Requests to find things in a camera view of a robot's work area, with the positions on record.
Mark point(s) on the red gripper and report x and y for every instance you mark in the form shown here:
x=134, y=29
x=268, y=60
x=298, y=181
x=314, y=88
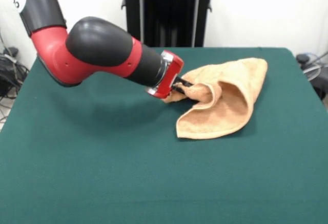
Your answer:
x=170, y=78

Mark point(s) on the orange terry towel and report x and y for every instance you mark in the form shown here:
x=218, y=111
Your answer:
x=225, y=106

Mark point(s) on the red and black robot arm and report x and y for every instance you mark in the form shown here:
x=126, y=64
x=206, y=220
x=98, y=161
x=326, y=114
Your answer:
x=97, y=52

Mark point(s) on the dark green table cloth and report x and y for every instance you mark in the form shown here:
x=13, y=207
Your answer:
x=102, y=157

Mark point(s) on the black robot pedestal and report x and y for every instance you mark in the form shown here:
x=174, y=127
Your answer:
x=166, y=16

